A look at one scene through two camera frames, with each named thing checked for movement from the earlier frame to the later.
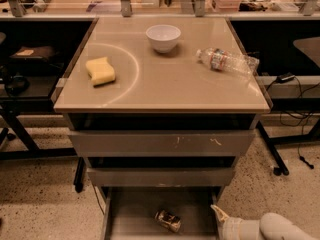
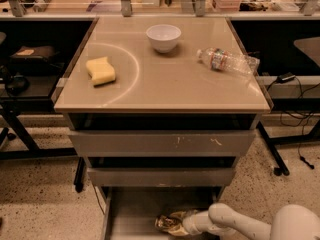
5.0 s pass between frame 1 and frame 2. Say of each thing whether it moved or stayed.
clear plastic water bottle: stayed
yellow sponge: stayed
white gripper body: moved
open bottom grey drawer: stayed
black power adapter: stayed
